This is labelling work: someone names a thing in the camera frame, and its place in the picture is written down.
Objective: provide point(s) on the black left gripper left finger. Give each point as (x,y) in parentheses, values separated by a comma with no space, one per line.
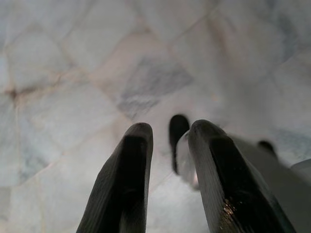
(126,174)

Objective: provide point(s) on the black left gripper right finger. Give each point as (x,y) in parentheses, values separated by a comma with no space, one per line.
(226,179)

